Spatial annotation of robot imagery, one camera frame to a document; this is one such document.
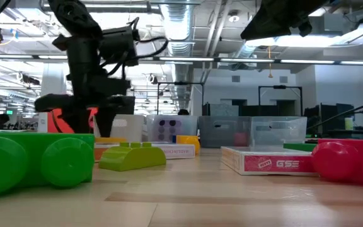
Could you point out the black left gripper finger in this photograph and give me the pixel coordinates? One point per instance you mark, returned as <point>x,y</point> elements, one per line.
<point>109,123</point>
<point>79,119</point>

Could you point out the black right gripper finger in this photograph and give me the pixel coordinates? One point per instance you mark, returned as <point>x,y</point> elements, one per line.
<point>273,19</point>

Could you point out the lime rounded toy brick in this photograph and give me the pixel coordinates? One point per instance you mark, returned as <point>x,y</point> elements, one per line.
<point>131,159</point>

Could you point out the large green toy brick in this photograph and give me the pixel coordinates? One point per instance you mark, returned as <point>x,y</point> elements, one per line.
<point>36,148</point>

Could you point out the purple foam die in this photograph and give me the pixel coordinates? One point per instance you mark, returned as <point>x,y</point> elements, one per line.
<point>166,129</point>

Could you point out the blue toy brick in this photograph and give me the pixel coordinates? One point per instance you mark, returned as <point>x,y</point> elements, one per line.
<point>174,139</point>

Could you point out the white purple card deck box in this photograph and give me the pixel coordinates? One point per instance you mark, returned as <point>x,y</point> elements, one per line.
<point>180,152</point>

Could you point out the yellow toy brick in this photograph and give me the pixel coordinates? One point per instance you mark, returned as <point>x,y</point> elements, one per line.
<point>191,142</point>

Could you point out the dark green brick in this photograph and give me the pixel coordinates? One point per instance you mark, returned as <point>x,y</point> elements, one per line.
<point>299,147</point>

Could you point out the pink card deck box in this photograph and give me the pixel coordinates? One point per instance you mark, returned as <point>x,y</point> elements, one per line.
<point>279,164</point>

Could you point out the large red toy brick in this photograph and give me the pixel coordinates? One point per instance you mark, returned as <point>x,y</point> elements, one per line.
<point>332,160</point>

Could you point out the orange-yellow flat brick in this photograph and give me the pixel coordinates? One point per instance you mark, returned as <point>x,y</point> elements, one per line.
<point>110,140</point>

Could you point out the orange pumpkin face bucket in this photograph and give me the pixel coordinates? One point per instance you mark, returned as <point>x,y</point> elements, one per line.
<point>57,123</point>

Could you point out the white plastic bin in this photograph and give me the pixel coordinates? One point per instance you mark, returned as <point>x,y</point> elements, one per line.
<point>131,129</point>

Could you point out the white square pillar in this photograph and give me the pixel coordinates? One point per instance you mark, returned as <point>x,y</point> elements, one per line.
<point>54,79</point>

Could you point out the bright ceiling light panel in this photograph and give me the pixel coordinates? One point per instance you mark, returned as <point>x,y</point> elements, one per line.
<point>326,41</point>

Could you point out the round ceiling detector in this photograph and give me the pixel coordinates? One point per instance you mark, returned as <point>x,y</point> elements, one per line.
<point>233,18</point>

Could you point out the black track light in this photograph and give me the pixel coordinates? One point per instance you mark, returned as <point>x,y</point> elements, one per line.
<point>30,79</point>

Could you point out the clear plastic bin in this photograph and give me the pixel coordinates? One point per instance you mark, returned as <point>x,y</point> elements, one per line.
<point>189,124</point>
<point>279,130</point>

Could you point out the dark desk monitors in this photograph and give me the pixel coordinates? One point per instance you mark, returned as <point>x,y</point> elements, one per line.
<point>326,116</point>

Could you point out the grey plastic bin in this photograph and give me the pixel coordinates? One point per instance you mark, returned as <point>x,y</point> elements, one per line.
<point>219,132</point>

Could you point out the yellow-green bottle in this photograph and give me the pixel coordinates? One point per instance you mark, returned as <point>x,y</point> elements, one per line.
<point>348,124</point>

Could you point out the small red toy brick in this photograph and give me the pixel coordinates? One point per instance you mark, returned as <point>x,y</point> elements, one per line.
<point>241,139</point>

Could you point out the slanted silver duct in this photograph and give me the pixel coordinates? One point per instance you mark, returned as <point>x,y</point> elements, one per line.
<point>246,50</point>

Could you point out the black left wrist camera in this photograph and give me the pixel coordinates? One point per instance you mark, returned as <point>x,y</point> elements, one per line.
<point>118,44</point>

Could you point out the long ceiling light rail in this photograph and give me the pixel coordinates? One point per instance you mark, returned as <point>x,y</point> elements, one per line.
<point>247,60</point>

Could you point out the black frame stand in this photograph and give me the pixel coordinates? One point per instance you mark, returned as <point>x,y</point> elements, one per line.
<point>181,83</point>
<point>279,87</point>

